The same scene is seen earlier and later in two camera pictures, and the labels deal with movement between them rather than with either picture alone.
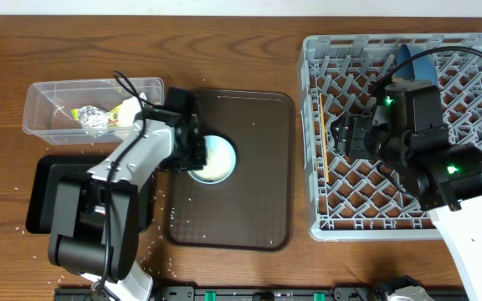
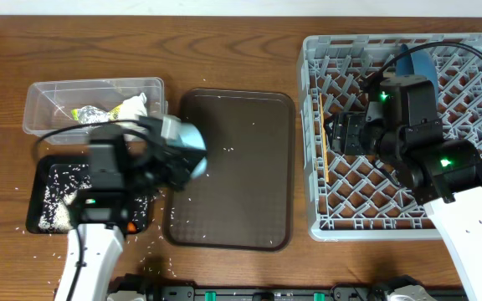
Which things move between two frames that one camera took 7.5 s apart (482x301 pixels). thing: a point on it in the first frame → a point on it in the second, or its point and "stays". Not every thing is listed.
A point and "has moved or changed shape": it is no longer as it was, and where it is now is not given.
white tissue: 129,108 stays
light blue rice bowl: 221,160 has moved or changed shape
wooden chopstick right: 326,164 stays
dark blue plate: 422,67 stays
